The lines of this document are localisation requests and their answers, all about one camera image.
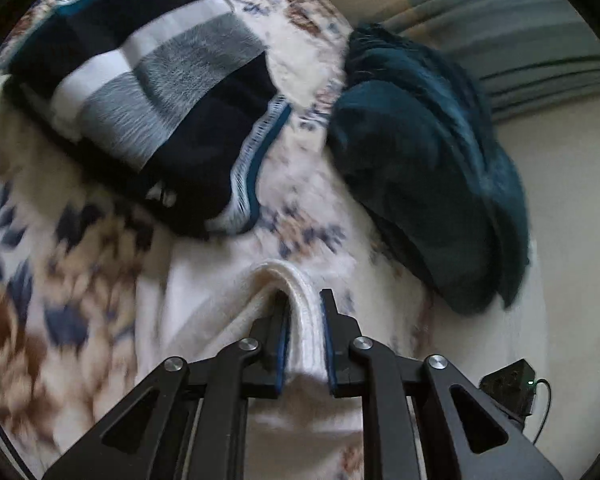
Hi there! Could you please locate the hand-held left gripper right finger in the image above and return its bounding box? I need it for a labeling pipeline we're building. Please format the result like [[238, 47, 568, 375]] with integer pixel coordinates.
[[320, 288, 563, 480]]

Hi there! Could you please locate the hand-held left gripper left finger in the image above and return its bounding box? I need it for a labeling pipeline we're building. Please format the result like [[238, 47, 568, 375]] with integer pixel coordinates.
[[42, 290, 293, 480]]

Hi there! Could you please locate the white knit sweater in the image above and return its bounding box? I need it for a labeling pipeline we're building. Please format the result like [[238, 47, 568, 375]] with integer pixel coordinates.
[[135, 257, 431, 480]]

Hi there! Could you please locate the dark teal plush blanket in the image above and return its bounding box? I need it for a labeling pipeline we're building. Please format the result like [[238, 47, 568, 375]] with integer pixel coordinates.
[[327, 22, 531, 316]]

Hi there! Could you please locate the floral quilt bed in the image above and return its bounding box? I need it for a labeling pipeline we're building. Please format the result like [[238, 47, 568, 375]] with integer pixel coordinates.
[[0, 0, 548, 480]]

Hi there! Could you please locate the folded dark striped garment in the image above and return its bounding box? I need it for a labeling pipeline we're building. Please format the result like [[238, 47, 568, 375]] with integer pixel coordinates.
[[2, 0, 293, 238]]

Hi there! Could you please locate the grey-green curtain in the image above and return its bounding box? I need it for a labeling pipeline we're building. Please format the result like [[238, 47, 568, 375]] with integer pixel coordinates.
[[380, 0, 600, 123]]

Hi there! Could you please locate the green cable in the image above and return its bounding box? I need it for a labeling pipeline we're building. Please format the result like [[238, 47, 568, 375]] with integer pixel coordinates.
[[529, 379, 552, 445]]

